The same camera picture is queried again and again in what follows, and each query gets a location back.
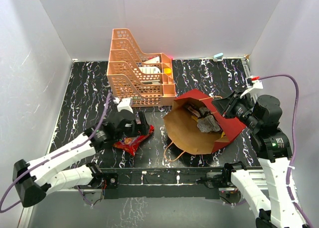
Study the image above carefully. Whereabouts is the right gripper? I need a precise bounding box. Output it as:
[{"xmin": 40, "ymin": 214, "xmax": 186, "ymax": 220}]
[{"xmin": 211, "ymin": 89, "xmax": 260, "ymax": 130}]

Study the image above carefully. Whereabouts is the red candy bag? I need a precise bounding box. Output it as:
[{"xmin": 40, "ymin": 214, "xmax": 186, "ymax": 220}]
[{"xmin": 113, "ymin": 125, "xmax": 155, "ymax": 156}]

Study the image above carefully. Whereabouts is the red brown paper bag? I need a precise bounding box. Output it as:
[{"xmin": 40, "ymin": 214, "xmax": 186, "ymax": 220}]
[{"xmin": 163, "ymin": 89, "xmax": 245, "ymax": 162}]

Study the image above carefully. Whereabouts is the silver foil snack packet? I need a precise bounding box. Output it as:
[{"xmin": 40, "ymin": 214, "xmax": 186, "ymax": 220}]
[{"xmin": 197, "ymin": 115, "xmax": 221, "ymax": 133}]

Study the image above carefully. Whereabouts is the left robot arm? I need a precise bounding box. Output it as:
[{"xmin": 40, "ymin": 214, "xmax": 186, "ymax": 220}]
[{"xmin": 13, "ymin": 110, "xmax": 154, "ymax": 208}]

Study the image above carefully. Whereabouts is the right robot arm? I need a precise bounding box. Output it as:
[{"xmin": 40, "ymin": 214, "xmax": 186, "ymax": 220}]
[{"xmin": 212, "ymin": 91, "xmax": 311, "ymax": 228}]

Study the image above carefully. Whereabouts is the peach plastic file organizer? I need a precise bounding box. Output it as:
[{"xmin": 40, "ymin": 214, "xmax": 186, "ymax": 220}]
[{"xmin": 107, "ymin": 28, "xmax": 176, "ymax": 107}]

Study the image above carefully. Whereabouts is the light blue eraser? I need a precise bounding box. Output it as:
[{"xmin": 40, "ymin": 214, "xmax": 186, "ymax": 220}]
[{"xmin": 213, "ymin": 53, "xmax": 224, "ymax": 62}]

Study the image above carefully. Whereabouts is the orange yellow round object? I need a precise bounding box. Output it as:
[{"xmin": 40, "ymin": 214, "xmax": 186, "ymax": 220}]
[{"xmin": 163, "ymin": 68, "xmax": 172, "ymax": 76}]

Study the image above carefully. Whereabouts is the white box in organizer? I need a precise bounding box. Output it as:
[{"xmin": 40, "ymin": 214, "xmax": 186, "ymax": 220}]
[{"xmin": 145, "ymin": 56, "xmax": 161, "ymax": 64}]

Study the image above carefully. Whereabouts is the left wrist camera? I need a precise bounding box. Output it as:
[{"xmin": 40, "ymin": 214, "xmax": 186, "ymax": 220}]
[{"xmin": 113, "ymin": 97, "xmax": 133, "ymax": 113}]

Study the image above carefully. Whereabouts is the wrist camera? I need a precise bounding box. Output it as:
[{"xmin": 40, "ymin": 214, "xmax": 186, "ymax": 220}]
[
  {"xmin": 113, "ymin": 97, "xmax": 133, "ymax": 113},
  {"xmin": 240, "ymin": 76, "xmax": 263, "ymax": 99}
]

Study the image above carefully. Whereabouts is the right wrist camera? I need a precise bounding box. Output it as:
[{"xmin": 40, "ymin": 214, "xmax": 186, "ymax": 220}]
[{"xmin": 240, "ymin": 76, "xmax": 263, "ymax": 99}]

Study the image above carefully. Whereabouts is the aluminium front rail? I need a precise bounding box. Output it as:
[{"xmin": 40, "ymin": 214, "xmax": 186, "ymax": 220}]
[{"xmin": 27, "ymin": 168, "xmax": 282, "ymax": 193}]

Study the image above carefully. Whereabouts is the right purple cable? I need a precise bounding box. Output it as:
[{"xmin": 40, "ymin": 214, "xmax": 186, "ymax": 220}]
[{"xmin": 259, "ymin": 74, "xmax": 315, "ymax": 228}]

